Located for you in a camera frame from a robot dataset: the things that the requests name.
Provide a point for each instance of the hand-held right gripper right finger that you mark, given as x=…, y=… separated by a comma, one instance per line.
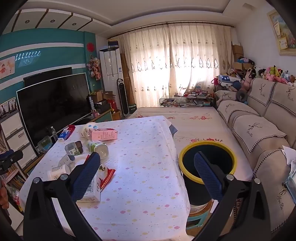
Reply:
x=208, y=176

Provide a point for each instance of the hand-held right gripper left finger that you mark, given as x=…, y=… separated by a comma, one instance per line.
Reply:
x=85, y=176

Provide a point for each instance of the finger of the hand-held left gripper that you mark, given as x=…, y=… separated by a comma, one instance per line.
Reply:
x=12, y=156

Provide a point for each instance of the white cardboard box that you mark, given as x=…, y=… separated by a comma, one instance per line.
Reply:
x=93, y=190

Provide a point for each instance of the red snack packet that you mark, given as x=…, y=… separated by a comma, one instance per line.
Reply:
x=106, y=176

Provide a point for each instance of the black bin with yellow rim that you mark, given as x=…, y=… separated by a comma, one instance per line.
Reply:
x=208, y=148

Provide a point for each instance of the white plastic bottle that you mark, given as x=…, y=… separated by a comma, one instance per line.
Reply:
x=56, y=172

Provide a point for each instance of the green label clear jar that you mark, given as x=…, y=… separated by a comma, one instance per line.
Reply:
x=98, y=148

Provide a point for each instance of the person's left hand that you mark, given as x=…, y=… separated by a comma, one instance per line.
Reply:
x=3, y=194

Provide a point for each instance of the shelf of books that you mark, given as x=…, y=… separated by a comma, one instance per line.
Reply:
x=11, y=183

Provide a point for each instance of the white drawer unit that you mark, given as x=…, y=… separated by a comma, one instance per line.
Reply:
x=13, y=136

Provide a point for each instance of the green translucent cup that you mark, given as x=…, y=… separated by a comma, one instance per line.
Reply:
x=70, y=149

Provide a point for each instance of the green plastic stool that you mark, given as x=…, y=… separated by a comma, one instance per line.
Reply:
x=198, y=217

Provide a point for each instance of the pink milk carton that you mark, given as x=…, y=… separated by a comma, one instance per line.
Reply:
x=104, y=134

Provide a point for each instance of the blue tissue pack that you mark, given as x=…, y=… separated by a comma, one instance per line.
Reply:
x=62, y=135

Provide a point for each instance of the clear water bottle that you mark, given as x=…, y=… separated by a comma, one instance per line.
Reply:
x=54, y=134

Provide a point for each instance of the red flat packet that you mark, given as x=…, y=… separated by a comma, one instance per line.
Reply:
x=70, y=129

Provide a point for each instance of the picture frames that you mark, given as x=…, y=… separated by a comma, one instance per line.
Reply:
x=8, y=106

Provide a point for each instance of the large flat television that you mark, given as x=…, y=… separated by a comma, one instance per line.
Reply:
x=53, y=109

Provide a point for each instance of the orange basket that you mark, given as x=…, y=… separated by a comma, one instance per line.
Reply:
x=116, y=115

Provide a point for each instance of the beige sofa with deer covers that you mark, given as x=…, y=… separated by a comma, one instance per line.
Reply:
x=261, y=120

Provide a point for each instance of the glass coffee table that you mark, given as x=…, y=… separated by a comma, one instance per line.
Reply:
x=185, y=101

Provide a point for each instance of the dark green box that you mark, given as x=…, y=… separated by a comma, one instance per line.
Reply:
x=132, y=108

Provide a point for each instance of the open cardboard box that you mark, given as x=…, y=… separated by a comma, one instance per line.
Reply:
x=101, y=95

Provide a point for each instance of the tissue pack on sofa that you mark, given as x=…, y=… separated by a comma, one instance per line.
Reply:
x=291, y=178

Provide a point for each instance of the black tower fan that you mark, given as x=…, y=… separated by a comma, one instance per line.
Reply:
x=122, y=97

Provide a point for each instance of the small flat television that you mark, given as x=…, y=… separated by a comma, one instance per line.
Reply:
x=46, y=75

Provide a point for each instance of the hanging flower decoration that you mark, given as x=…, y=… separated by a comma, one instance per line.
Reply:
x=94, y=68

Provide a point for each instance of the white standing air conditioner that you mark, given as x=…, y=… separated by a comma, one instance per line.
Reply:
x=111, y=67

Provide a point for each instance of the sheer embroidered curtain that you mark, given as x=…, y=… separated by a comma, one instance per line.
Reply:
x=201, y=62
x=143, y=69

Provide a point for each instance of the pile of plush toys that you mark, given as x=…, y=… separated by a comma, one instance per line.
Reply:
x=272, y=74

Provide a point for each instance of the stack of cardboard boxes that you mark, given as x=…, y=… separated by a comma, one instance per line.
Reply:
x=238, y=55

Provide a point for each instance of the stack of boxes on conditioner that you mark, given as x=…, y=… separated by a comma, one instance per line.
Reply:
x=113, y=43

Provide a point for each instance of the curtain rod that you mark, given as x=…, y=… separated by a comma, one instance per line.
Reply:
x=171, y=23

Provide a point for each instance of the framed painting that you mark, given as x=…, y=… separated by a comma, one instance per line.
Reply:
x=283, y=32

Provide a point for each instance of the cartoon wall poster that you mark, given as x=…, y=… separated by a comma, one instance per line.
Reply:
x=7, y=67

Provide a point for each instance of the red round wall decoration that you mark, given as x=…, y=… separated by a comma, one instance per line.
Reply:
x=90, y=46

